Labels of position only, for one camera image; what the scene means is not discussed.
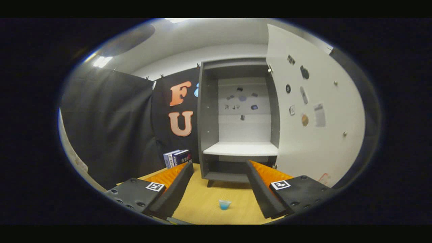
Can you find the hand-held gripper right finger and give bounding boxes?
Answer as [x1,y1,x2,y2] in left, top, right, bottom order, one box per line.
[246,160,339,219]

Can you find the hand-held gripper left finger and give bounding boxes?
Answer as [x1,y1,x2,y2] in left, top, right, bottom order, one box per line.
[104,162,195,220]

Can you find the white cabinet door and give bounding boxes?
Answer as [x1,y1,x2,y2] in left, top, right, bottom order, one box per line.
[266,24,366,188]

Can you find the black backdrop cloth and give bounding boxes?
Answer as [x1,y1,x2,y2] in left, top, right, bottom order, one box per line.
[60,47,383,191]

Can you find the rectangular ceiling light panel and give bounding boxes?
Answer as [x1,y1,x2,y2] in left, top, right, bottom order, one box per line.
[93,56,113,68]

